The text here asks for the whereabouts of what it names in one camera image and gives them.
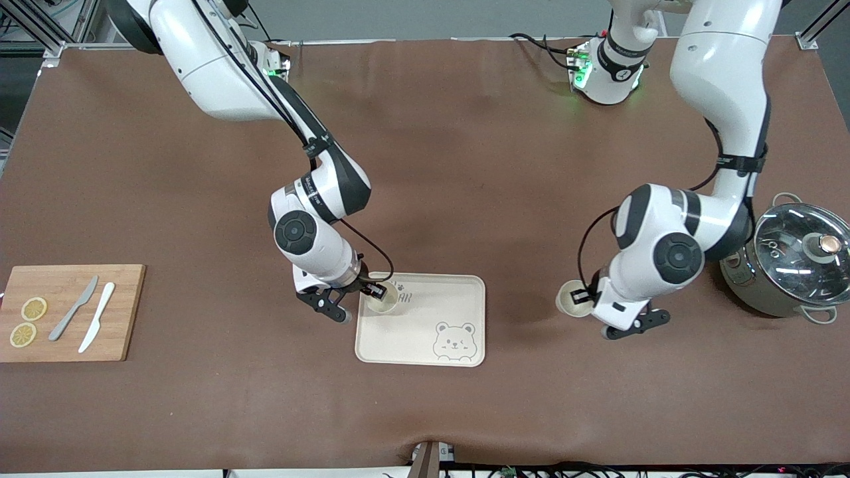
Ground white IKEA cup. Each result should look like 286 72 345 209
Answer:
365 281 401 315
556 279 596 319

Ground beige bear print tray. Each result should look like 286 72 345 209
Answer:
354 272 487 368

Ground brown table cover mat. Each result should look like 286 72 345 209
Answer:
0 37 850 475

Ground grey metal table clamp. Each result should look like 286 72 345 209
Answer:
410 440 456 478

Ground glass pot lid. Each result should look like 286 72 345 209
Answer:
755 202 850 307

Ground white plastic knife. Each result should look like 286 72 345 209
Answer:
78 282 116 354

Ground grey plastic knife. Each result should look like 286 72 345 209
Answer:
48 276 100 342

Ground wooden cutting board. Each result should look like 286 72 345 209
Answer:
0 264 147 363

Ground black left base cable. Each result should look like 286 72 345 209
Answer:
509 32 578 71

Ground aluminium frame post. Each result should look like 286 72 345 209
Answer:
796 0 850 51

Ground aluminium frame with black struts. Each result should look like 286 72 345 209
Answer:
0 0 117 62

